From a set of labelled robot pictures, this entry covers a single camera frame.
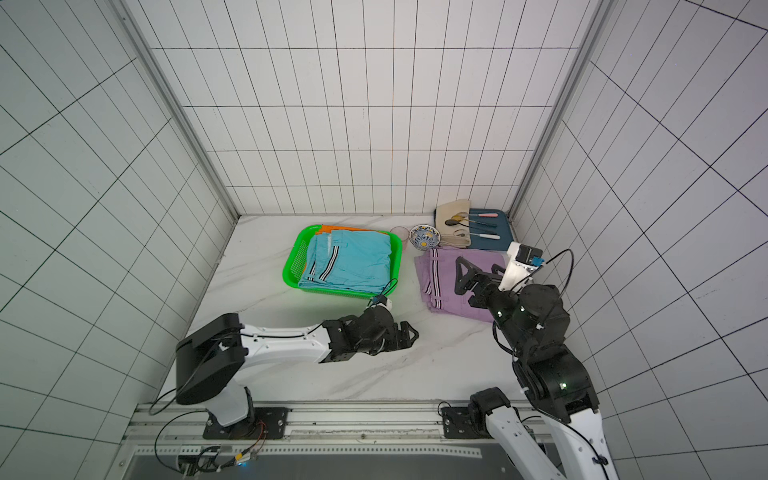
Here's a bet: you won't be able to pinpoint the aluminium mounting rail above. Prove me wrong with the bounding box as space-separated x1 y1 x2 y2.
122 400 607 460

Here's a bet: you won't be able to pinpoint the purple pants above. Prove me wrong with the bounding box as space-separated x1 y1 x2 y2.
415 247 511 324

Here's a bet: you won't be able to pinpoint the white handled utensil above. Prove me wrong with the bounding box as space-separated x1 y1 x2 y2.
470 233 501 240

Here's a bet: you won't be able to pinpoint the dark teal tray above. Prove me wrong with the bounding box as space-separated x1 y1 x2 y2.
469 209 514 251

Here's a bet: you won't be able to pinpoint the beige cutlery holder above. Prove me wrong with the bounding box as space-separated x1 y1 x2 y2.
434 199 471 248

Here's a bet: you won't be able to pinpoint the black spoon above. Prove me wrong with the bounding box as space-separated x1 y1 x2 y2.
444 219 473 228

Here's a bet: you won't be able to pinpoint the patterned ceramic bowl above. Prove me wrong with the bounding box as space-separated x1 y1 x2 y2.
409 225 441 251

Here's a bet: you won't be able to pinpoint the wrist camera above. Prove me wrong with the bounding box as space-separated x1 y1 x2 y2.
499 242 545 292
368 295 392 311

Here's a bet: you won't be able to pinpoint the teal striped pants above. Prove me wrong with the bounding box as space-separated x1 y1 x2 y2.
298 229 392 294

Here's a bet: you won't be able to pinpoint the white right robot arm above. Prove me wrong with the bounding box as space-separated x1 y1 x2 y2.
455 257 618 479

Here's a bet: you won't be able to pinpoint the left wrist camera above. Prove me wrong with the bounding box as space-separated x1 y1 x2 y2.
368 295 392 311

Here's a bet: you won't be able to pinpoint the clear glass cup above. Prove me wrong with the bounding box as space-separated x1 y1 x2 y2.
390 226 410 248

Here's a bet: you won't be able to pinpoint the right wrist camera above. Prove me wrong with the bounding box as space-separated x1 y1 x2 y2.
499 242 545 292

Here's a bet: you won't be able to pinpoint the green plastic basket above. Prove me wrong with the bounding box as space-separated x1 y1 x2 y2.
282 224 403 298

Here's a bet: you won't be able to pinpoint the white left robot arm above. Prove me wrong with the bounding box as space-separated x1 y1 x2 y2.
174 302 419 427

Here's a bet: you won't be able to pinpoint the orange pants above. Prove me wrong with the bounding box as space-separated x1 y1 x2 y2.
315 225 366 235

